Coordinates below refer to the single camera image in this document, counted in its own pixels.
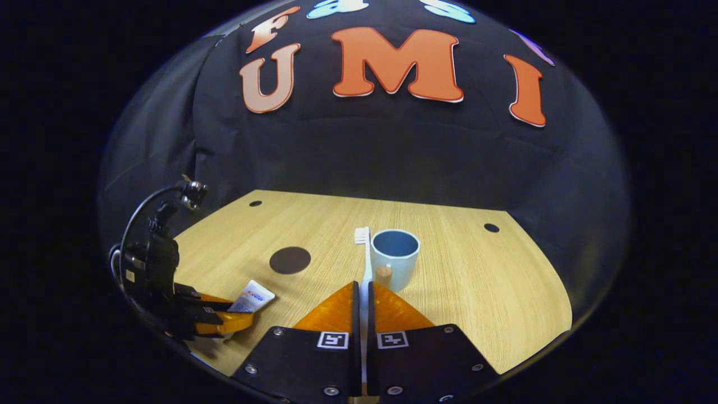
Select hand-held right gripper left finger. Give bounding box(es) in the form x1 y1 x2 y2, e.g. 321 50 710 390
231 281 362 402

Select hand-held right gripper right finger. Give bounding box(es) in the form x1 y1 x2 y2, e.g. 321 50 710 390
367 281 500 402

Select white toothpaste tube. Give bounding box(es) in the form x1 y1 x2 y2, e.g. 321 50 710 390
227 279 276 315

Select white toothbrush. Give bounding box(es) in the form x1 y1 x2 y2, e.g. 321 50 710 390
354 227 374 388

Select light blue cup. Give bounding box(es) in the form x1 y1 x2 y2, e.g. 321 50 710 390
371 229 421 293

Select dark round coaster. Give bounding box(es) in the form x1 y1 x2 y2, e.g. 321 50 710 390
269 246 312 275

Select white cable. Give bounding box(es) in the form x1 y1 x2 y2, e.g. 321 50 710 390
108 244 123 287

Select black cable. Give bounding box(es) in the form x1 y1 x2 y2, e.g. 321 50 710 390
118 186 186 281

